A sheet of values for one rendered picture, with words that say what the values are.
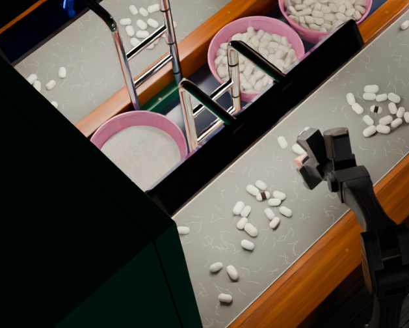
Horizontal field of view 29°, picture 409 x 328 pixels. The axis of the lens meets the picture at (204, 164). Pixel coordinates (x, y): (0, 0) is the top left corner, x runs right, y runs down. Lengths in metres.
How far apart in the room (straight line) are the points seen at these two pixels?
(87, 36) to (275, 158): 0.68
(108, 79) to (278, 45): 0.49
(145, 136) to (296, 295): 0.60
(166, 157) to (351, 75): 0.55
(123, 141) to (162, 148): 0.11
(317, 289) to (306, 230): 0.17
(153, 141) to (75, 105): 0.25
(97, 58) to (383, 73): 0.80
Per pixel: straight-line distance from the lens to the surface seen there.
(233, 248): 1.93
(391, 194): 1.98
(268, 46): 2.25
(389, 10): 2.31
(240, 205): 1.96
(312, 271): 1.88
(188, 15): 2.33
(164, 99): 2.19
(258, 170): 2.02
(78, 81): 2.24
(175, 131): 2.09
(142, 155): 2.08
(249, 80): 2.17
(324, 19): 2.31
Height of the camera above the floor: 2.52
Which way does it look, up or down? 60 degrees down
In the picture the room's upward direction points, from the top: 9 degrees counter-clockwise
